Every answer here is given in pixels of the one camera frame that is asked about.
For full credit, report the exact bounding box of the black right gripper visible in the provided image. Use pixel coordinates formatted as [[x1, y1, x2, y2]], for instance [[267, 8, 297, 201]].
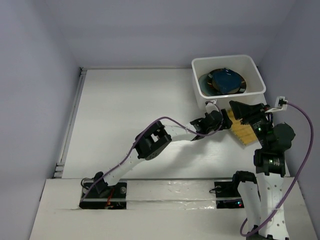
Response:
[[229, 99, 272, 148]]

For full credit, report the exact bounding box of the green yellow woven tray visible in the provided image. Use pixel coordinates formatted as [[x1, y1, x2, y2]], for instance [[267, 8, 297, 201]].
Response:
[[227, 109, 258, 146]]

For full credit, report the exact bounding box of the black rimmed beige plate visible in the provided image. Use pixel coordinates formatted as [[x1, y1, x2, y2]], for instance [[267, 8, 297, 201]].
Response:
[[206, 71, 247, 95]]

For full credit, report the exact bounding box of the dark blue leaf plate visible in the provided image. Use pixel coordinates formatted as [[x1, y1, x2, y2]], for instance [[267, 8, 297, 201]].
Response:
[[211, 68, 243, 95]]

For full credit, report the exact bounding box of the grey blue round plate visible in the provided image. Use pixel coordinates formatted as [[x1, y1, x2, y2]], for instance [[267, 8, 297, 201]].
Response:
[[198, 74, 218, 97]]

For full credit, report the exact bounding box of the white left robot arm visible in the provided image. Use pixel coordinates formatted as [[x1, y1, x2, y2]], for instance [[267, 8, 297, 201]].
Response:
[[89, 109, 233, 198]]

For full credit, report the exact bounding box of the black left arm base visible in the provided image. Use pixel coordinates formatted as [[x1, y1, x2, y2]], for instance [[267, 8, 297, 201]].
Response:
[[79, 172, 127, 210]]

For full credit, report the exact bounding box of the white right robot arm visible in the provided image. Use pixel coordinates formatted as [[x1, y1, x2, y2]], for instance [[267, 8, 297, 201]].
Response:
[[229, 100, 296, 240]]

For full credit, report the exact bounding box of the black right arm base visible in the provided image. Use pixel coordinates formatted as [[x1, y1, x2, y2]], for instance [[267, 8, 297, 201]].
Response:
[[209, 171, 257, 209]]

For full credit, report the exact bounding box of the white plastic bin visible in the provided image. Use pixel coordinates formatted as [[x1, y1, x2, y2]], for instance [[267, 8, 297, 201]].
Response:
[[191, 54, 266, 110]]

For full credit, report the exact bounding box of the white foam front panel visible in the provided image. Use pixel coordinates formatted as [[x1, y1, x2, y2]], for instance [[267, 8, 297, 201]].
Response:
[[126, 180, 216, 211]]

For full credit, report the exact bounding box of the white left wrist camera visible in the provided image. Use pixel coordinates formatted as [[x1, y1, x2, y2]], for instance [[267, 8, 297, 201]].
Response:
[[205, 100, 219, 114]]

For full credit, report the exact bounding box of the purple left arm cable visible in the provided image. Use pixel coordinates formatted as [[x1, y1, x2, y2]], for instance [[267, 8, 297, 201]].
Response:
[[79, 99, 223, 202]]

